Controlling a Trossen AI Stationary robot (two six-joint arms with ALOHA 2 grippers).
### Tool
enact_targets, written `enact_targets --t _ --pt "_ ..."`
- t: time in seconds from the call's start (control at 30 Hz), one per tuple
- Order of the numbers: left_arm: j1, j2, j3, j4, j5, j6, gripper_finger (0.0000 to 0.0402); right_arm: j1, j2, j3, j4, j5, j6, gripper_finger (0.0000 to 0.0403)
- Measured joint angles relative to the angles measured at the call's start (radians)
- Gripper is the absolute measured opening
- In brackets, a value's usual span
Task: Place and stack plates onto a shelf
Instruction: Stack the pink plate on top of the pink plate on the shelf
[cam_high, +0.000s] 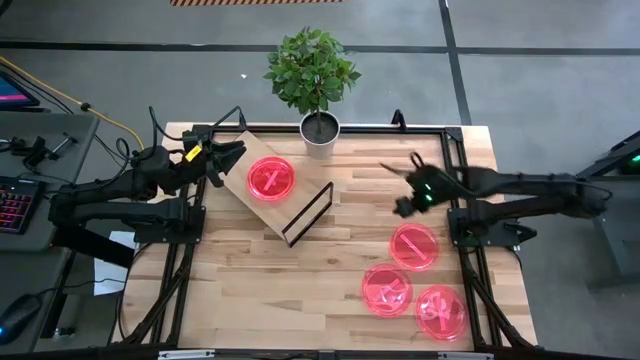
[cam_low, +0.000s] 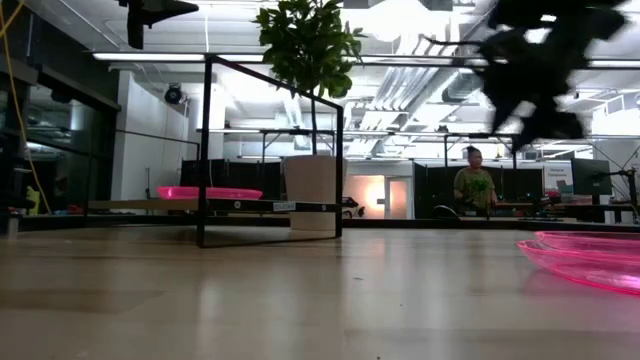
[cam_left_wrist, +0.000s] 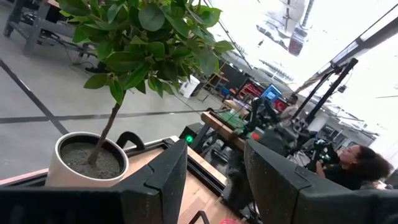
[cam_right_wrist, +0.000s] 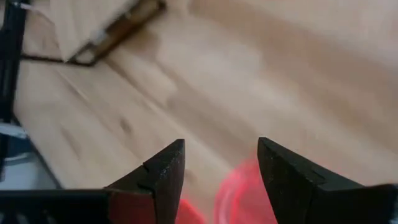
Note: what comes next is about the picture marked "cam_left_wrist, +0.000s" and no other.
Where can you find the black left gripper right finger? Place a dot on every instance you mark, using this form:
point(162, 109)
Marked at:
point(273, 186)

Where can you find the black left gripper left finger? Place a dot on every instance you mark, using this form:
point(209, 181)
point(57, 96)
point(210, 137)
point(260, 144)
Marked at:
point(161, 183)

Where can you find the black neighbouring robot arm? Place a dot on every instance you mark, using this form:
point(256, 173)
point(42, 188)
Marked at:
point(259, 115)

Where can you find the black box with green light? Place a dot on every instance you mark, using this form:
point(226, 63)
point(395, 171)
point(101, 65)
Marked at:
point(191, 133)

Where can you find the wooden neighbouring work table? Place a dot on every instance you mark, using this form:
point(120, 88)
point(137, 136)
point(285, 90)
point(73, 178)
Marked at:
point(222, 127)

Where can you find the person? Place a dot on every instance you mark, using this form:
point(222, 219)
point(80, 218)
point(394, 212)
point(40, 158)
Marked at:
point(289, 109)
point(357, 168)

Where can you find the blue lit computer screen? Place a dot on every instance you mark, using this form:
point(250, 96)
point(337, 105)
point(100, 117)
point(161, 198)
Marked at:
point(271, 93)

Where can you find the white round plant pot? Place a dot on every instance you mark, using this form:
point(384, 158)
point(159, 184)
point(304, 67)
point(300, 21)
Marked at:
point(62, 174)

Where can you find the white waste bin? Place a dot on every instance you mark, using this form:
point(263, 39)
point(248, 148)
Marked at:
point(189, 87)

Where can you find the green leafy potted tree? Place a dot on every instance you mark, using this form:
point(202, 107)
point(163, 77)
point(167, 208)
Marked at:
point(146, 40)

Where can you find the grey metal workbench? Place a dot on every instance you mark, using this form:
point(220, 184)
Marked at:
point(34, 28)

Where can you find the black arched bracket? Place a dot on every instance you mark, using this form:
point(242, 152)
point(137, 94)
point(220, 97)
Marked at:
point(130, 137)

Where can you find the black slanted frame post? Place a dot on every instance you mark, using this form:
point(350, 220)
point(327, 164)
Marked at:
point(329, 90)

